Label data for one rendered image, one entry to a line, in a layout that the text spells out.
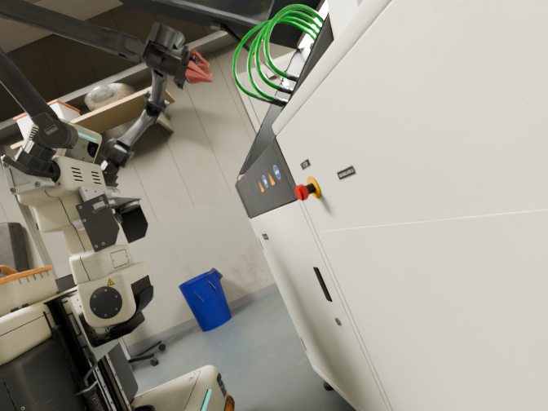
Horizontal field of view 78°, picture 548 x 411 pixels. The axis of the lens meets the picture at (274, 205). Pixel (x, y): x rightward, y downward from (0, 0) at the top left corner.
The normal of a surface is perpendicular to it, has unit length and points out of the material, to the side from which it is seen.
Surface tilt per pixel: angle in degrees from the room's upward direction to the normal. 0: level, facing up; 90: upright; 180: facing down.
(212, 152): 90
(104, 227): 90
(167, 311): 90
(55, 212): 90
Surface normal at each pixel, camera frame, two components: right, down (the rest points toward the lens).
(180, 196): 0.01, 0.00
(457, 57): -0.88, 0.38
